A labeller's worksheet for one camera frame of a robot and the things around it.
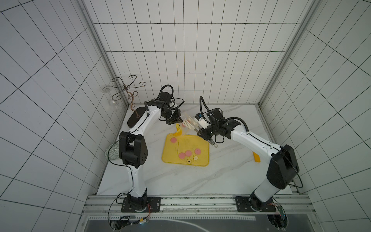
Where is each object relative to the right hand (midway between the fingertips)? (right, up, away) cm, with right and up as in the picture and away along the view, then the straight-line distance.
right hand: (201, 127), depth 86 cm
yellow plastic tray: (-8, -15, +7) cm, 18 cm away
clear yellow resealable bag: (-12, 0, +2) cm, 12 cm away
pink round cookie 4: (-12, -18, +4) cm, 22 cm away
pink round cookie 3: (-8, -17, +6) cm, 20 cm away
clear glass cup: (-56, +16, +4) cm, 59 cm away
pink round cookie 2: (-2, -16, +6) cm, 18 cm away
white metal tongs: (+4, -7, -9) cm, 12 cm away
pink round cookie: (-18, -10, +12) cm, 24 cm away
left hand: (-12, +3, 0) cm, 13 cm away
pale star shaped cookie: (-3, -19, +3) cm, 20 cm away
